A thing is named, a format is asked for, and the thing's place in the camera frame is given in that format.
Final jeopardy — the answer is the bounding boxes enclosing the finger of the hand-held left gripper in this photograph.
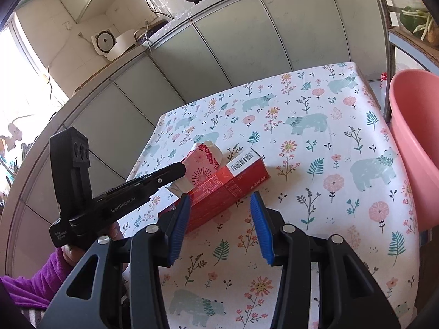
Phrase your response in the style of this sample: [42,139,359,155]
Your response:
[99,163,187,201]

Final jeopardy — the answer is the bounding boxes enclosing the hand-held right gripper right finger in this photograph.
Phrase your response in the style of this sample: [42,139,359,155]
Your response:
[250,192,402,329]

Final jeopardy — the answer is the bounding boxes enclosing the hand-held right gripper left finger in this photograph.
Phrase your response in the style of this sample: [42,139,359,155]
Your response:
[36,194,192,329]

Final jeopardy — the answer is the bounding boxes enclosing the pink paper carton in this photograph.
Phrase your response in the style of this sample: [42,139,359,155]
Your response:
[170,141,223,194]

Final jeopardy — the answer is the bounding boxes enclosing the red cardboard box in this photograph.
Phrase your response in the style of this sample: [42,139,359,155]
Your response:
[158,147,271,235]

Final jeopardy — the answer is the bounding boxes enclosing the pink plastic basin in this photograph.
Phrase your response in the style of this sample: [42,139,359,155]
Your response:
[389,69,439,232]

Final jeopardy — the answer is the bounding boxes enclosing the person's left hand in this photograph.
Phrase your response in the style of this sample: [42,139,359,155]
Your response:
[63,221,123,268]

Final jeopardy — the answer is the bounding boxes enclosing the floral bear print tablecloth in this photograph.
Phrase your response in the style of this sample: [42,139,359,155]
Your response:
[125,62,421,329]

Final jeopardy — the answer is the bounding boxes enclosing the white rice cooker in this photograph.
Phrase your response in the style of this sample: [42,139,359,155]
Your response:
[91,29,145,60]

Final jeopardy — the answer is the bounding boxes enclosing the purple electric cooker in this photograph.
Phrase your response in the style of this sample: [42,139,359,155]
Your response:
[134,20,170,47]

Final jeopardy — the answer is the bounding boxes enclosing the metal shelf rack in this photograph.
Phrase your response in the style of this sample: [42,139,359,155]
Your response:
[367,0,439,124]

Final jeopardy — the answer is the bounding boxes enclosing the green pepper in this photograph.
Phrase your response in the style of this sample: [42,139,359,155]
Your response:
[399,6,429,34]

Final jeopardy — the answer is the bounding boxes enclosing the green onions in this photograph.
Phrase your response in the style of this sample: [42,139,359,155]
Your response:
[403,8,434,42]

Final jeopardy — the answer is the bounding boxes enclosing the black power cable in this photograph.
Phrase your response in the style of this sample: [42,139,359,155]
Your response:
[135,0,174,19]

